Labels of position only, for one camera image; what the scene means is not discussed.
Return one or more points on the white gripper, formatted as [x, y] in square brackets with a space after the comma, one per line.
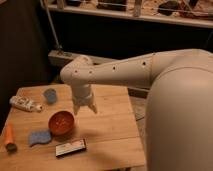
[82, 95]

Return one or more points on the small blue cup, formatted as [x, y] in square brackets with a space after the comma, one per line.
[50, 95]

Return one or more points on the blue sponge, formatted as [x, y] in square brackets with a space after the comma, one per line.
[39, 137]

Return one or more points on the wooden table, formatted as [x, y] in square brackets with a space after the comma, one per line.
[111, 135]

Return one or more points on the grey beam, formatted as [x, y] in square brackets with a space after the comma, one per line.
[61, 58]

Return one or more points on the orange bowl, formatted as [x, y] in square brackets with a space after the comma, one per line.
[61, 123]

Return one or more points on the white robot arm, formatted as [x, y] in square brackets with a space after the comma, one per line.
[179, 106]

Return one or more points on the white shelf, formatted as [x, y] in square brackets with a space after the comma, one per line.
[195, 13]

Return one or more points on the metal pole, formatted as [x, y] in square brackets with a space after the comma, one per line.
[57, 44]

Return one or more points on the white tube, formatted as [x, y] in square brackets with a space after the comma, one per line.
[25, 104]

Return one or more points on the orange brush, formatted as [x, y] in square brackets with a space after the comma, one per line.
[9, 139]

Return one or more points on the black rectangular box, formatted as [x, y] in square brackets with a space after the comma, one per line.
[70, 148]

